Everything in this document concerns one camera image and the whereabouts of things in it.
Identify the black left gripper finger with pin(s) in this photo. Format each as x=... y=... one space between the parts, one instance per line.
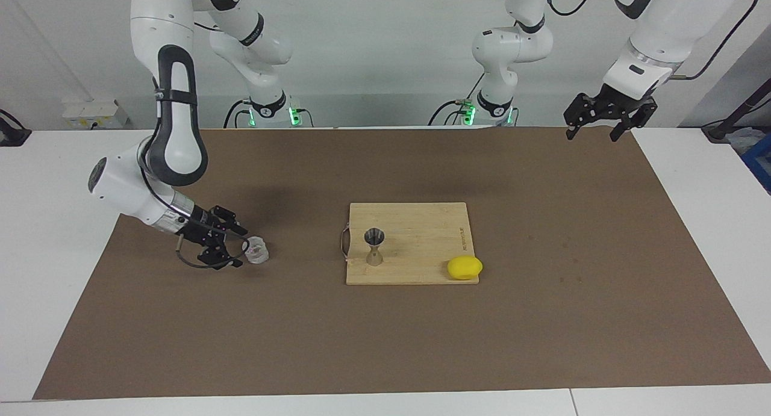
x=581 y=112
x=629 y=121

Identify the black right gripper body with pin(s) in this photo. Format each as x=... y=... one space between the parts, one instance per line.
x=203 y=228

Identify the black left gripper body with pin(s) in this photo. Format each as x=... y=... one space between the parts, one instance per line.
x=626 y=102

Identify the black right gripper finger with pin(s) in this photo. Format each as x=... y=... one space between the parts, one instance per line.
x=232 y=221
x=220 y=256

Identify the small clear glass cup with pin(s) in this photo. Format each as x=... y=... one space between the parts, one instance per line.
x=259 y=253

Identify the steel double jigger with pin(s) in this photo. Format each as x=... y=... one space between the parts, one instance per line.
x=374 y=258

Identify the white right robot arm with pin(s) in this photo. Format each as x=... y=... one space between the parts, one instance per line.
x=174 y=121

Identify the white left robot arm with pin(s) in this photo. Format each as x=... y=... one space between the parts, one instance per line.
x=668 y=24

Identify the brown table mat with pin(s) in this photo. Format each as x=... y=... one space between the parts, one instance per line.
x=241 y=332

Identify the black tripod leg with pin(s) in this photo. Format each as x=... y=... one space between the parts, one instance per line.
x=720 y=130

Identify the blue crate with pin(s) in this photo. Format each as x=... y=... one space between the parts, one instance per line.
x=760 y=163

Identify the bamboo cutting board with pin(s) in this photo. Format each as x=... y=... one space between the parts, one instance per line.
x=421 y=241

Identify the yellow lemon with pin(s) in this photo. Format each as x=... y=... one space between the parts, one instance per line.
x=464 y=268

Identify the black stand foot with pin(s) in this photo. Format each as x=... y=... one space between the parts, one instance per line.
x=12 y=136

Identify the white wall socket box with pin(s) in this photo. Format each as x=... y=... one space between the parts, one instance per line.
x=90 y=112

